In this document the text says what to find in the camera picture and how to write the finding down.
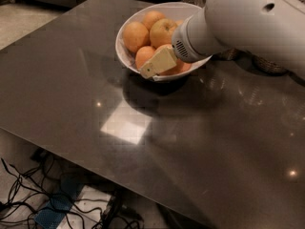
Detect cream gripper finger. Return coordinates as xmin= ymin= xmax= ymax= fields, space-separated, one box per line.
xmin=139 ymin=47 xmax=177 ymax=79

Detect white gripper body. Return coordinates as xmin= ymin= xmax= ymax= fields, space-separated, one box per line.
xmin=172 ymin=23 xmax=203 ymax=63

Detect orange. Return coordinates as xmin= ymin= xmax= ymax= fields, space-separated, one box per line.
xmin=123 ymin=22 xmax=150 ymax=52
xmin=150 ymin=18 xmax=177 ymax=48
xmin=135 ymin=46 xmax=155 ymax=69
xmin=177 ymin=59 xmax=191 ymax=73
xmin=175 ymin=20 xmax=184 ymax=26
xmin=155 ymin=44 xmax=183 ymax=76
xmin=142 ymin=10 xmax=165 ymax=30

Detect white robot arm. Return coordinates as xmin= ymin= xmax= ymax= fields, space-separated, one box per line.
xmin=139 ymin=0 xmax=305 ymax=78

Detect white bowl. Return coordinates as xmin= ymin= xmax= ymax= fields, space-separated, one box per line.
xmin=115 ymin=2 xmax=209 ymax=82

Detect glass jar of cereal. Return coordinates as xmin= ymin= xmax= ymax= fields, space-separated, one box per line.
xmin=213 ymin=49 xmax=240 ymax=61

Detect glass jar of grains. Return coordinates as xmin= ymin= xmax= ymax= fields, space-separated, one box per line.
xmin=252 ymin=55 xmax=288 ymax=75

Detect blue floor mat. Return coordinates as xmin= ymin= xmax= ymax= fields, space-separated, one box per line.
xmin=34 ymin=178 xmax=83 ymax=229

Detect black floor cables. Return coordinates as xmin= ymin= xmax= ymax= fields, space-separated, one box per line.
xmin=0 ymin=150 xmax=146 ymax=229

